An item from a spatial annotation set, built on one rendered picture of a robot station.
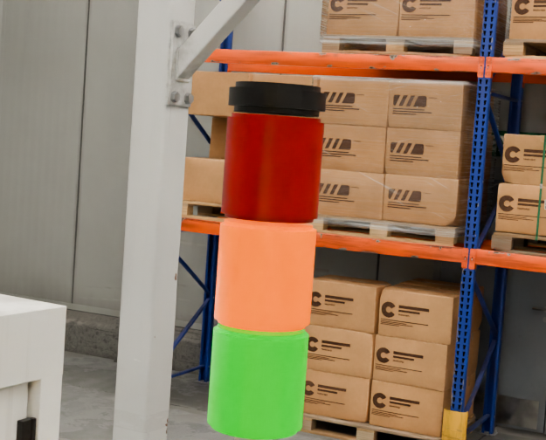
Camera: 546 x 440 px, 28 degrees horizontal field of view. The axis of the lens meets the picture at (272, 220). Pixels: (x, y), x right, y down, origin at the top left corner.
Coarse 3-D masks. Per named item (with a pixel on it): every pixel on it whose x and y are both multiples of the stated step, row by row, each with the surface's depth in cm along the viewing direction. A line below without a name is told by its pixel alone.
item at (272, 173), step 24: (240, 120) 55; (264, 120) 54; (288, 120) 54; (312, 120) 55; (240, 144) 55; (264, 144) 54; (288, 144) 54; (312, 144) 55; (240, 168) 55; (264, 168) 54; (288, 168) 54; (312, 168) 55; (240, 192) 55; (264, 192) 54; (288, 192) 54; (312, 192) 55; (240, 216) 55; (264, 216) 54; (288, 216) 54; (312, 216) 55
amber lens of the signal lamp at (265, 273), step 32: (224, 224) 56; (256, 224) 55; (288, 224) 56; (224, 256) 56; (256, 256) 54; (288, 256) 55; (224, 288) 55; (256, 288) 54; (288, 288) 55; (224, 320) 55; (256, 320) 55; (288, 320) 55
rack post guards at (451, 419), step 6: (444, 414) 813; (450, 414) 809; (456, 414) 807; (462, 414) 806; (444, 420) 813; (450, 420) 809; (456, 420) 807; (462, 420) 806; (444, 426) 812; (450, 426) 810; (456, 426) 808; (462, 426) 807; (444, 432) 812; (450, 432) 810; (456, 432) 808; (462, 432) 807; (444, 438) 812; (450, 438) 810; (456, 438) 808; (462, 438) 808
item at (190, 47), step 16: (224, 0) 299; (240, 0) 296; (256, 0) 298; (208, 16) 302; (224, 16) 299; (240, 16) 300; (176, 32) 305; (192, 32) 310; (208, 32) 302; (224, 32) 302; (176, 48) 307; (192, 48) 304; (208, 48) 304; (176, 64) 307; (192, 64) 306; (176, 80) 308; (176, 96) 307; (192, 96) 313
